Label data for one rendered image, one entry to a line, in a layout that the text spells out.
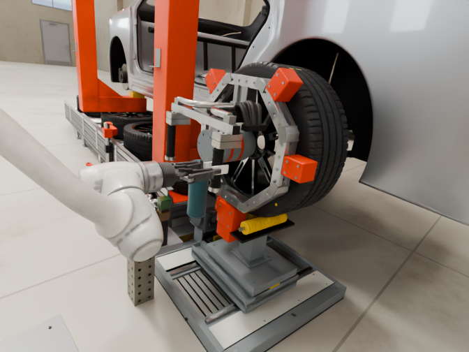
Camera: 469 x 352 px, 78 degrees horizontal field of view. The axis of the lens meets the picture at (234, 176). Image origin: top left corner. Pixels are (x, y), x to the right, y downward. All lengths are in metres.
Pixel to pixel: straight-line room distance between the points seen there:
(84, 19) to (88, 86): 0.61
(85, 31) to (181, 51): 1.93
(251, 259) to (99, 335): 0.75
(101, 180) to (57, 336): 0.47
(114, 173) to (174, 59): 0.90
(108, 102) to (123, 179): 2.75
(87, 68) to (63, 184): 2.83
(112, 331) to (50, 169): 1.05
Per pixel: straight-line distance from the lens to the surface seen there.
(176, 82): 1.56
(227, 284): 1.52
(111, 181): 0.76
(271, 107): 1.04
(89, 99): 3.42
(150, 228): 0.66
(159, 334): 1.51
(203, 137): 1.13
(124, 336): 1.52
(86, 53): 3.39
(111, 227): 0.66
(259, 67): 1.23
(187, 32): 1.58
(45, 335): 1.04
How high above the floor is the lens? 1.15
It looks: 21 degrees down
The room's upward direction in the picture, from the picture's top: 7 degrees clockwise
